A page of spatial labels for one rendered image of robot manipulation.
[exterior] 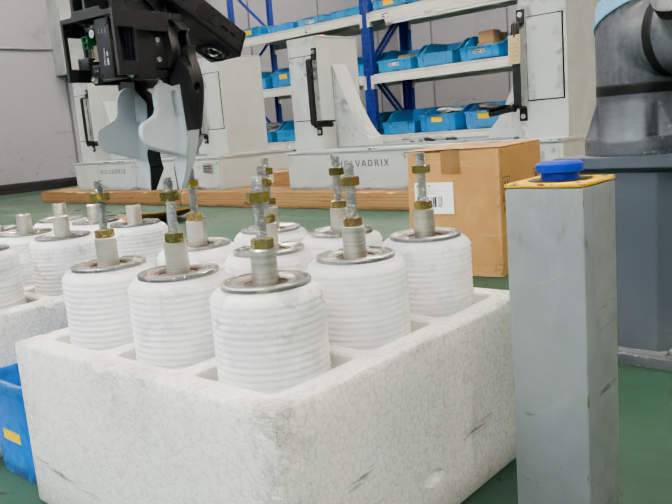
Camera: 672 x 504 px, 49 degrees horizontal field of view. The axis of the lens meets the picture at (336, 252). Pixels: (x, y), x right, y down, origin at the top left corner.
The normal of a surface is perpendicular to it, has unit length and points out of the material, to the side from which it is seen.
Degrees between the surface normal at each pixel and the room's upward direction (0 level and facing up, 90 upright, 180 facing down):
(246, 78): 90
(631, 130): 73
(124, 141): 95
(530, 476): 90
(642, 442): 0
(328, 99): 90
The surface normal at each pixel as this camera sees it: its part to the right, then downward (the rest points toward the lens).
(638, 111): -0.40, -0.12
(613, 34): -0.89, 0.11
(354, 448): 0.76, 0.05
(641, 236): -0.67, 0.18
